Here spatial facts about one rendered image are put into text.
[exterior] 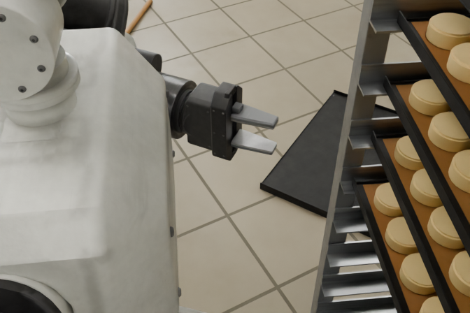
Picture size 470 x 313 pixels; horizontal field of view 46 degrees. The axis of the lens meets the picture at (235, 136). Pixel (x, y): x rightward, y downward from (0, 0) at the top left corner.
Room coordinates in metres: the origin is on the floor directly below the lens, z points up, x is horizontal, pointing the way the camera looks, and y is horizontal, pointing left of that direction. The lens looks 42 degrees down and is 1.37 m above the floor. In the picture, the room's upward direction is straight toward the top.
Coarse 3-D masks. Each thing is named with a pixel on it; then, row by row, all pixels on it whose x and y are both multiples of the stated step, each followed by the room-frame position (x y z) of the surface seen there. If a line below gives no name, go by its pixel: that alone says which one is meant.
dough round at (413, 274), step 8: (408, 256) 0.42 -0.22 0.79; (416, 256) 0.42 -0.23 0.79; (408, 264) 0.40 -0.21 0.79; (416, 264) 0.40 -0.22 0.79; (400, 272) 0.40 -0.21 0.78; (408, 272) 0.39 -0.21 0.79; (416, 272) 0.39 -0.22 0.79; (424, 272) 0.39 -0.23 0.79; (408, 280) 0.38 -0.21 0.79; (416, 280) 0.38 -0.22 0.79; (424, 280) 0.38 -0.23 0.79; (408, 288) 0.38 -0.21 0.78; (416, 288) 0.38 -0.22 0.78; (424, 288) 0.37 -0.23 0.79; (432, 288) 0.37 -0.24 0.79
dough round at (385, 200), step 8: (384, 184) 0.54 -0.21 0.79; (376, 192) 0.53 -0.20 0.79; (384, 192) 0.52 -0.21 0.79; (392, 192) 0.52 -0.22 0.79; (376, 200) 0.51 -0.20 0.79; (384, 200) 0.51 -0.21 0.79; (392, 200) 0.51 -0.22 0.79; (384, 208) 0.50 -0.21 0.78; (392, 208) 0.50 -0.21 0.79; (392, 216) 0.50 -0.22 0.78
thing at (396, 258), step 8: (368, 184) 0.56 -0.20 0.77; (376, 184) 0.56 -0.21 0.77; (368, 192) 0.54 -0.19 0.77; (376, 208) 0.51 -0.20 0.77; (376, 216) 0.50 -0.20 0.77; (384, 216) 0.50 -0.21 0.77; (400, 216) 0.50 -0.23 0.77; (384, 224) 0.48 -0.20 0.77; (384, 232) 0.47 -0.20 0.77; (384, 240) 0.46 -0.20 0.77; (392, 256) 0.43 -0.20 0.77; (400, 256) 0.43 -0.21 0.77; (392, 264) 0.42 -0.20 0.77; (400, 264) 0.42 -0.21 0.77; (400, 280) 0.39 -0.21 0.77; (408, 296) 0.37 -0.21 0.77; (416, 296) 0.37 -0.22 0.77; (424, 296) 0.37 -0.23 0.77; (432, 296) 0.37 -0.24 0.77; (408, 304) 0.36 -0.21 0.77; (416, 304) 0.36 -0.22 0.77; (416, 312) 0.35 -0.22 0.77
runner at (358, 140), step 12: (360, 120) 0.57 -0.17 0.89; (372, 120) 0.57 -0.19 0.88; (384, 120) 0.57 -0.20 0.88; (396, 120) 0.57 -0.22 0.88; (348, 132) 0.57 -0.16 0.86; (360, 132) 0.57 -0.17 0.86; (384, 132) 0.57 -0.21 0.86; (396, 132) 0.57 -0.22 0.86; (360, 144) 0.55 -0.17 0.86; (372, 144) 0.55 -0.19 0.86
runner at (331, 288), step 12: (324, 276) 0.57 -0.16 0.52; (336, 276) 0.57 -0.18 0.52; (348, 276) 0.57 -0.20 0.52; (360, 276) 0.57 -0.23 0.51; (372, 276) 0.58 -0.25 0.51; (324, 288) 0.56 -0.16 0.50; (336, 288) 0.56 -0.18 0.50; (348, 288) 0.56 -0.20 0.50; (360, 288) 0.56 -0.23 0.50; (372, 288) 0.56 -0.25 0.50; (384, 288) 0.56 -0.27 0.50
